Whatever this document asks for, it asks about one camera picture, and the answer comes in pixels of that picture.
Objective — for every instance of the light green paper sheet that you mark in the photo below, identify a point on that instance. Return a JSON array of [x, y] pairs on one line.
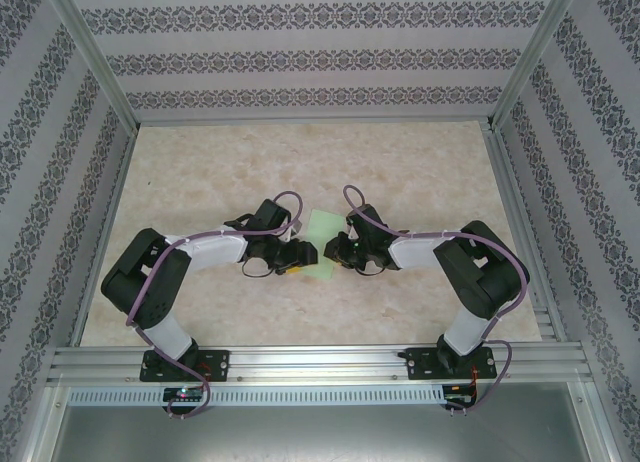
[[320, 227]]

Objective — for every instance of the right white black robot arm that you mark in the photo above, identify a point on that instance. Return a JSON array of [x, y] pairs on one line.
[[475, 282]]

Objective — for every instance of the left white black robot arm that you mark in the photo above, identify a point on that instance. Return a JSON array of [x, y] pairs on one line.
[[150, 292]]

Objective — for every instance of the sheet metal panel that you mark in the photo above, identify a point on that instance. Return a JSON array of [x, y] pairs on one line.
[[320, 434]]

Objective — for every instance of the left small circuit board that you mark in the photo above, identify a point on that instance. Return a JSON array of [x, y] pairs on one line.
[[184, 394]]

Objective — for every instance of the small circuit board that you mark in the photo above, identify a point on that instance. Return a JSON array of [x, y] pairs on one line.
[[457, 393], [184, 394]]

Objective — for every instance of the right small circuit board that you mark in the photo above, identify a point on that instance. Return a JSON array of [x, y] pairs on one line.
[[457, 393]]

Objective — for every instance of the aluminium mounting rail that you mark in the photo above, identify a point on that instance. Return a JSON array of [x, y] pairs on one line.
[[320, 362]]

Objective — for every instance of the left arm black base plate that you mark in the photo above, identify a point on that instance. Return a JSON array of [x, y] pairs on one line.
[[217, 364]]

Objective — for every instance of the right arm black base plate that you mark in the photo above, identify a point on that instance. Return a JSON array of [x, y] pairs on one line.
[[420, 364]]

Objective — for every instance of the right aluminium side rail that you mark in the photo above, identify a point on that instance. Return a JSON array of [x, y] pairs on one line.
[[522, 232]]

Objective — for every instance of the aluminium side rail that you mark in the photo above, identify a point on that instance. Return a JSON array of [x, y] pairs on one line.
[[102, 237], [522, 232]]

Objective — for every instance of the left aluminium side rail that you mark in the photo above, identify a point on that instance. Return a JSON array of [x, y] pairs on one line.
[[102, 237]]

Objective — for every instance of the right aluminium frame post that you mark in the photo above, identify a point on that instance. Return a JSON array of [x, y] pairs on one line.
[[535, 57]]

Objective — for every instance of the aluminium frame post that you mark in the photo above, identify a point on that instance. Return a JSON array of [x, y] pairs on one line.
[[535, 57], [92, 57]]

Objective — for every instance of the left aluminium frame post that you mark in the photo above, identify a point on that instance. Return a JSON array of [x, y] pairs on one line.
[[92, 57]]

